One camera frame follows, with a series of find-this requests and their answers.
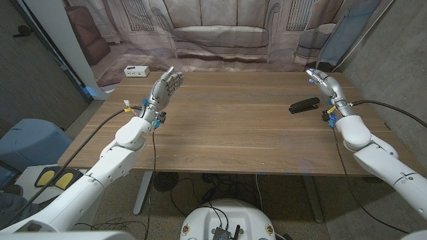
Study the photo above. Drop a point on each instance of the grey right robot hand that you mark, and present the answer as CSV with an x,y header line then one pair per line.
x,y
330,87

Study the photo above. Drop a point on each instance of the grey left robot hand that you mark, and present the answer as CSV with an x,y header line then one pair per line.
x,y
161,91

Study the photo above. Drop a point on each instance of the black stapler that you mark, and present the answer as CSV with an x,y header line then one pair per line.
x,y
303,105

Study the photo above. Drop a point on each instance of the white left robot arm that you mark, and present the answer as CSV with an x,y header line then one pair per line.
x,y
83,190

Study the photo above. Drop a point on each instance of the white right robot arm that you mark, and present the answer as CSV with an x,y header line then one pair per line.
x,y
383,160

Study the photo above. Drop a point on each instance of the white power box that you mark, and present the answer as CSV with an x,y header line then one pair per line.
x,y
136,71

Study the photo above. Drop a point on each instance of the printed living room backdrop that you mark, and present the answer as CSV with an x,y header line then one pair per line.
x,y
220,33

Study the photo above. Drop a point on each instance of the round black floor fan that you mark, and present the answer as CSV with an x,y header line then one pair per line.
x,y
165,181

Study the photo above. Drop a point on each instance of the white table leg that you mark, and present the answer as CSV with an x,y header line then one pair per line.
x,y
313,200
143,191

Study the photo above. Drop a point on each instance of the blue-grey upholstered seat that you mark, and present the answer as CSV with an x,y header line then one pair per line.
x,y
31,141

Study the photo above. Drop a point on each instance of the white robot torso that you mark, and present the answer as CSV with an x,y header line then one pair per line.
x,y
233,213

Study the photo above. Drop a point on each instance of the black yellow foot pedal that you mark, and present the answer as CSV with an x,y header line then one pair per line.
x,y
46,177

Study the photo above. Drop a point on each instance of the black electronics module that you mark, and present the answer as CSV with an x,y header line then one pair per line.
x,y
223,234

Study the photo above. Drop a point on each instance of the white floor platform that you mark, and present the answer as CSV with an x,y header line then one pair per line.
x,y
28,176

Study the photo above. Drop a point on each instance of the person in blue jeans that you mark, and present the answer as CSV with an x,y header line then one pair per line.
x,y
13,205

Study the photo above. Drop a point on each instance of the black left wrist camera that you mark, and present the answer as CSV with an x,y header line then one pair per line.
x,y
160,118

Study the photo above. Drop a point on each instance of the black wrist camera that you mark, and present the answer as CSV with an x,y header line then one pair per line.
x,y
160,118
327,116

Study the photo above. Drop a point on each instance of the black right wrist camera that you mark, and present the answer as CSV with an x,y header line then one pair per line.
x,y
327,116

